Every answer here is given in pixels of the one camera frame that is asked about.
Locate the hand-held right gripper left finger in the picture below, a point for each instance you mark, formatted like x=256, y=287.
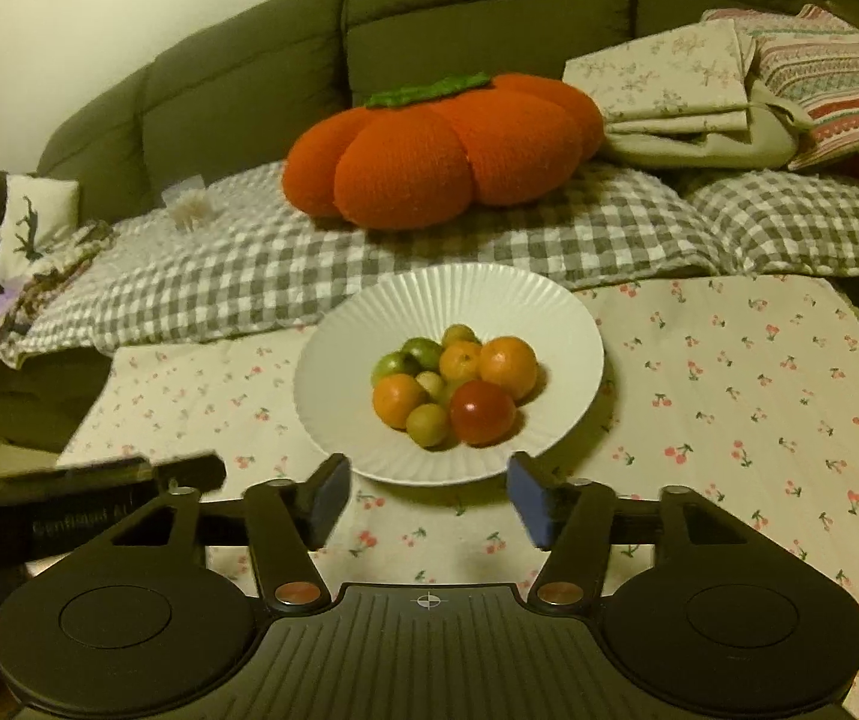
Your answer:
x=332, y=495

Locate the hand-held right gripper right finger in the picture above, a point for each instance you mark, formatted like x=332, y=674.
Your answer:
x=531, y=499

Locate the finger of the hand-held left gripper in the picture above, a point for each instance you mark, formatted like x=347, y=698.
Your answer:
x=189, y=471

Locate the red tomato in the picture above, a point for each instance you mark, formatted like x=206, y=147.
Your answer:
x=482, y=412

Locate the medium orange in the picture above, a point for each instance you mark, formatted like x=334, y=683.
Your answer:
x=397, y=399

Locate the large orange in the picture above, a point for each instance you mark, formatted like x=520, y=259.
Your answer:
x=508, y=366

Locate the white ribbed plate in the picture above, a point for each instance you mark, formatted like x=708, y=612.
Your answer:
x=347, y=360

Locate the small yellow-green fruit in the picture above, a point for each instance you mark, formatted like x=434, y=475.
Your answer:
x=459, y=334

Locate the grey checked blanket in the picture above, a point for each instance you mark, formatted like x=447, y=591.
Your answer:
x=249, y=270

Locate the cherry print tablecloth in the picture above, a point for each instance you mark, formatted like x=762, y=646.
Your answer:
x=737, y=405

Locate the crumpled floral cloth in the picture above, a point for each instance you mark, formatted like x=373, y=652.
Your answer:
x=47, y=277

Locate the fluffy beige tuft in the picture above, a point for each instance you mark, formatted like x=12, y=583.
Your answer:
x=189, y=211

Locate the small embroidered white pillow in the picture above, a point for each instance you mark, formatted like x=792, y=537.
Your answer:
x=36, y=217

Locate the orange pumpkin cushion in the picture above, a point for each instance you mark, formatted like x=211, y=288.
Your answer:
x=437, y=157

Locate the green sofa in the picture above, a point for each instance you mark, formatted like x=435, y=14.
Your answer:
x=249, y=97

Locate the folded beige blanket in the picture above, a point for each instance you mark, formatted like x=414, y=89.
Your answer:
x=729, y=142

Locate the folded floral sheet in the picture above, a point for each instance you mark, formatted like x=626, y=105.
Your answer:
x=662, y=75

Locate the striped knitted pillow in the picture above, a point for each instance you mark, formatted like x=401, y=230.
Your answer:
x=827, y=67

